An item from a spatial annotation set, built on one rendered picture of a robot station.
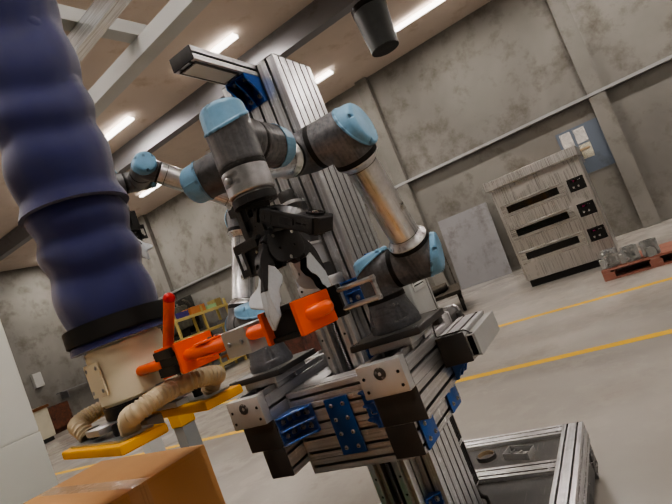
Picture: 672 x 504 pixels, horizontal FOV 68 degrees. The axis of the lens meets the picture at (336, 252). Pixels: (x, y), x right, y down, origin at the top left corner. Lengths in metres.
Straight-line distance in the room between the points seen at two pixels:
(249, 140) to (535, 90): 10.90
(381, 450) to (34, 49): 1.35
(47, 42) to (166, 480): 1.07
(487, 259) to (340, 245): 9.81
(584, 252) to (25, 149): 7.69
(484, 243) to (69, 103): 10.54
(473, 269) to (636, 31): 5.51
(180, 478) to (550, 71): 10.90
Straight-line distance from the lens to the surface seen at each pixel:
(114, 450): 1.08
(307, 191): 1.70
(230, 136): 0.77
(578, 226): 8.21
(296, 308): 0.68
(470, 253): 11.47
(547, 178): 8.21
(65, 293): 1.20
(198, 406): 1.16
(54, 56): 1.35
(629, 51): 11.58
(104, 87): 4.12
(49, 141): 1.24
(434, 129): 11.93
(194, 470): 1.46
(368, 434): 1.56
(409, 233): 1.33
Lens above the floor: 1.23
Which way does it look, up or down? 3 degrees up
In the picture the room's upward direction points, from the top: 21 degrees counter-clockwise
